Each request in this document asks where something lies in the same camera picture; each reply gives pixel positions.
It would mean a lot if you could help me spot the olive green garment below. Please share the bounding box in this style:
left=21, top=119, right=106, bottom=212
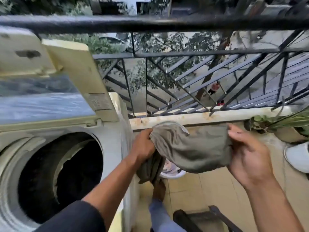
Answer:
left=136, top=121, right=234, bottom=185

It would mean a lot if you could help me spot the parked car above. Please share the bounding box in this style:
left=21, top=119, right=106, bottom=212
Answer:
left=98, top=36, right=134, bottom=53

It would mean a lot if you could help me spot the person's right forearm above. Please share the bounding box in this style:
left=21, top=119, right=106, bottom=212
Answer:
left=245, top=177, right=306, bottom=232

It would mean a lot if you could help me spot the potted green plant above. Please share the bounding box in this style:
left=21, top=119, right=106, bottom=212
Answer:
left=244, top=110, right=309, bottom=144

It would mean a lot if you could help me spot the person's left forearm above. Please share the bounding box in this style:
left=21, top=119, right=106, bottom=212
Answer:
left=82, top=157, right=143, bottom=216

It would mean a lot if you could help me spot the cream washing machine lid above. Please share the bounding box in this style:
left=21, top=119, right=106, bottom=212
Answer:
left=0, top=26, right=119, bottom=132

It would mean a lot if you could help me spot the person's blue jeans leg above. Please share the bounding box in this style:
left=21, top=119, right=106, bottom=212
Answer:
left=148, top=198, right=187, bottom=232

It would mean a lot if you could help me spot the person's black sleeve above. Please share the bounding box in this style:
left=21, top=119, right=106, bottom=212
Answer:
left=36, top=200, right=107, bottom=232

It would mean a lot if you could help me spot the black plastic stool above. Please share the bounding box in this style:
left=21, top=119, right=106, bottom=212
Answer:
left=172, top=205, right=243, bottom=232

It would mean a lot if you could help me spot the person's bare foot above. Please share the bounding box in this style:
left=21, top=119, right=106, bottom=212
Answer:
left=152, top=179, right=167, bottom=202

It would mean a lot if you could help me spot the person's left hand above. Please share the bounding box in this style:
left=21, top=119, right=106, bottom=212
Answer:
left=131, top=128, right=156, bottom=165

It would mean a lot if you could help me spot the white laundry basin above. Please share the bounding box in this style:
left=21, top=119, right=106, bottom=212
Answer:
left=160, top=160, right=187, bottom=179

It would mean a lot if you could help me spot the person's right hand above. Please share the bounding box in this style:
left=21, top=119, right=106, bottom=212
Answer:
left=227, top=123, right=276, bottom=190

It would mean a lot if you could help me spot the black metal balcony railing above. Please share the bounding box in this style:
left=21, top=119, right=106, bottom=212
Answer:
left=0, top=14, right=309, bottom=119

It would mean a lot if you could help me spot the green tree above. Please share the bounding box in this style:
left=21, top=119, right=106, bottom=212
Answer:
left=41, top=32, right=232, bottom=93

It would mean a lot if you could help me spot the white top-load washing machine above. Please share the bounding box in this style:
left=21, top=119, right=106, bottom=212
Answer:
left=0, top=92, right=141, bottom=232

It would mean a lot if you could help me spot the white plastic bucket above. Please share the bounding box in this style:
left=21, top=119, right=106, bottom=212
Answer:
left=284, top=142, right=309, bottom=174

